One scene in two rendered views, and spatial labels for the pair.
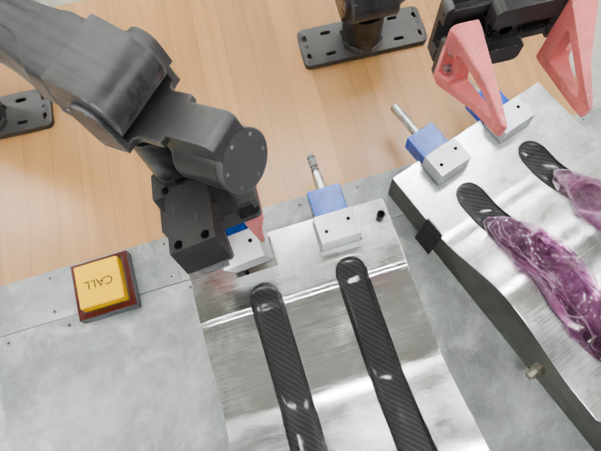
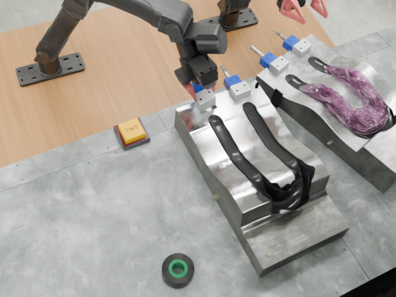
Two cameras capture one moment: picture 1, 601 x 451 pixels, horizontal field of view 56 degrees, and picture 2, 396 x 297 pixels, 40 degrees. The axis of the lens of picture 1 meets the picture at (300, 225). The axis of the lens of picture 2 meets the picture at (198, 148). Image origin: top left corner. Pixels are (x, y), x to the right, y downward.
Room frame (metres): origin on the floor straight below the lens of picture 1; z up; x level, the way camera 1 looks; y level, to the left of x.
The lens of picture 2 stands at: (-0.64, 0.42, 2.14)
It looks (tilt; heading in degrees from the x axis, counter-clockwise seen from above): 58 degrees down; 337
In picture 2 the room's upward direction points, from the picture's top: 8 degrees clockwise
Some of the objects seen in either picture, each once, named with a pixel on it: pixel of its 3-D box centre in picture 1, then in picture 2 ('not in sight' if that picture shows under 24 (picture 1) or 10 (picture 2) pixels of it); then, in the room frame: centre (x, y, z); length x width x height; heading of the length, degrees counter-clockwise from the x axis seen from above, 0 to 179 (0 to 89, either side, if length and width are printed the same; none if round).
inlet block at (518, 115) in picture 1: (483, 100); (289, 42); (0.41, -0.28, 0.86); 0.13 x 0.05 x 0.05; 28
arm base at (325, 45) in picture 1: (362, 22); (229, 15); (0.57, -0.13, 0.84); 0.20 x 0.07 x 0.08; 97
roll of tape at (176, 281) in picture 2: not in sight; (177, 270); (-0.21, 0.25, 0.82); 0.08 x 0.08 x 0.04
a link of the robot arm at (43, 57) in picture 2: not in sight; (48, 47); (0.50, 0.45, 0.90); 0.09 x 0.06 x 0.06; 146
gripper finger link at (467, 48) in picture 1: (498, 72); (300, 7); (0.23, -0.16, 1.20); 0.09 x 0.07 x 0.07; 7
